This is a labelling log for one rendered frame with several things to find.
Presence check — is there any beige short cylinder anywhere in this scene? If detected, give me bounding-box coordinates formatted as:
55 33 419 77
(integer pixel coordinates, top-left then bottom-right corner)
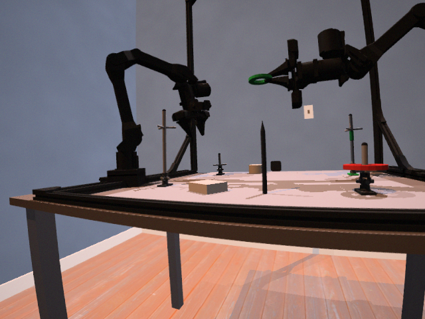
249 164 262 173

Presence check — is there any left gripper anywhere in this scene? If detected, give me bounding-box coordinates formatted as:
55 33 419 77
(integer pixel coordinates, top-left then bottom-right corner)
264 39 322 109

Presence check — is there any red flat disc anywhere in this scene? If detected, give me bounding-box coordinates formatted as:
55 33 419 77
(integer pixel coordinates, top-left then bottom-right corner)
343 164 388 170

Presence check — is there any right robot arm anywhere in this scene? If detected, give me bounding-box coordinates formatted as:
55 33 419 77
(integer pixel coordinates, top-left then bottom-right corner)
106 49 211 170

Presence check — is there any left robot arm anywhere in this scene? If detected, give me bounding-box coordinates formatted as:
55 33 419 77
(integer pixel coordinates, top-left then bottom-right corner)
317 3 425 87

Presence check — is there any tall brown post with crossbar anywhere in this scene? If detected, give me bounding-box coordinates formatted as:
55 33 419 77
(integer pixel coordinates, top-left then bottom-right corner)
157 109 176 187

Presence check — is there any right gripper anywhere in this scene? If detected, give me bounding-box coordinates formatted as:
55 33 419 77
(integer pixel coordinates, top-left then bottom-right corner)
172 96 210 138

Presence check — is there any green ring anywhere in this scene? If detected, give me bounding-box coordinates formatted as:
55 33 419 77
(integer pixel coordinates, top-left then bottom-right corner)
248 74 272 85

